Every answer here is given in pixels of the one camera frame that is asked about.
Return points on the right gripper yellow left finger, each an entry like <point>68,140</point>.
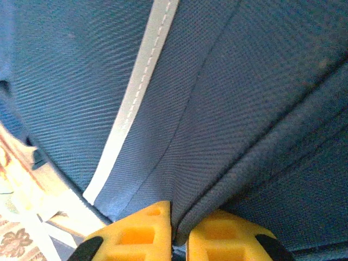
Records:
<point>136,239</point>

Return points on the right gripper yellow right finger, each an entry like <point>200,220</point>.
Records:
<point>225,239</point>

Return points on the navy blue backpack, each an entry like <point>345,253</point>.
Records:
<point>217,95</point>

